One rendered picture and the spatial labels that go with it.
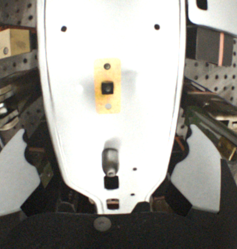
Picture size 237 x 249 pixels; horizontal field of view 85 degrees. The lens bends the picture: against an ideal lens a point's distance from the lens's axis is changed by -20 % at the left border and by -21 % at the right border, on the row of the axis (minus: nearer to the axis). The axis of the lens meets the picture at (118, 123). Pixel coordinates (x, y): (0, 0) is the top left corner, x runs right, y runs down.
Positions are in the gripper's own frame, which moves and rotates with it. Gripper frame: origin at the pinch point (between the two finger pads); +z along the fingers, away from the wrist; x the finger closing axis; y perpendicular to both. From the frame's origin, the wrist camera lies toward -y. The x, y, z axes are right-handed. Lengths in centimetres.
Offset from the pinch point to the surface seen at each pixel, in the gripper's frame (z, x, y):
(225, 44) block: 13.3, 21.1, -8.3
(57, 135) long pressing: 10.8, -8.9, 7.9
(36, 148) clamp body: 16.0, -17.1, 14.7
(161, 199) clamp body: 17.3, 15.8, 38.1
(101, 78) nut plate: 10.9, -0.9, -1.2
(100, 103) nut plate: 10.9, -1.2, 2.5
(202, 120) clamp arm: 8.2, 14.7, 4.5
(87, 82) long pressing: 11.2, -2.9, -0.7
